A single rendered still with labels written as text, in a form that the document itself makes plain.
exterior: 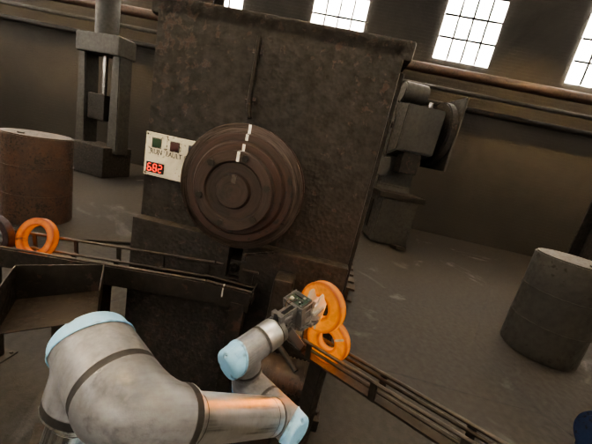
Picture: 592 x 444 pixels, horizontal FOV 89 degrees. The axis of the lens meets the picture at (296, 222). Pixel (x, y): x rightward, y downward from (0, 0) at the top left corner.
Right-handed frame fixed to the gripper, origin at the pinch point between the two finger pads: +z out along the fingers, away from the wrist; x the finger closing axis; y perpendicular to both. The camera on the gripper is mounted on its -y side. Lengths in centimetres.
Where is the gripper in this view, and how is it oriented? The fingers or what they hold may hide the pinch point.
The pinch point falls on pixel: (322, 300)
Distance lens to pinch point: 96.2
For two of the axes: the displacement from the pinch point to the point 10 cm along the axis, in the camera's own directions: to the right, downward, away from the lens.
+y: 0.3, -9.0, -4.3
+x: -7.2, -3.2, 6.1
